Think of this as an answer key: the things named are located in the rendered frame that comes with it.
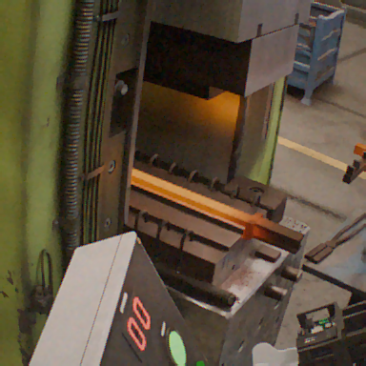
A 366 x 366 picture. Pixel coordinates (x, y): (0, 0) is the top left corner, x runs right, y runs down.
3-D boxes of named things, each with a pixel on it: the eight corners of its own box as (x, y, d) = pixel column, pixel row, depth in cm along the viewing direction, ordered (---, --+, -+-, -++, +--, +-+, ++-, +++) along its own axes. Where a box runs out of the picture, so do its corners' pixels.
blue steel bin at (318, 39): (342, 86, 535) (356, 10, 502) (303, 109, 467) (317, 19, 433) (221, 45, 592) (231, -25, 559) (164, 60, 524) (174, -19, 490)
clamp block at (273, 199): (283, 219, 136) (289, 193, 133) (267, 236, 130) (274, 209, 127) (233, 200, 141) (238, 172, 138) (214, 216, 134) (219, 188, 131)
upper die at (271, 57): (292, 72, 110) (299, 24, 106) (244, 97, 94) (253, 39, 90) (101, 21, 127) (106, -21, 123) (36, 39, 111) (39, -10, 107)
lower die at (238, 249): (259, 244, 127) (268, 207, 123) (209, 294, 111) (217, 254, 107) (86, 172, 144) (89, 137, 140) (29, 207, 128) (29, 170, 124)
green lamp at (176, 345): (195, 356, 74) (200, 331, 72) (175, 376, 70) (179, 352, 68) (173, 346, 75) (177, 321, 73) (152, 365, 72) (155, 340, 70)
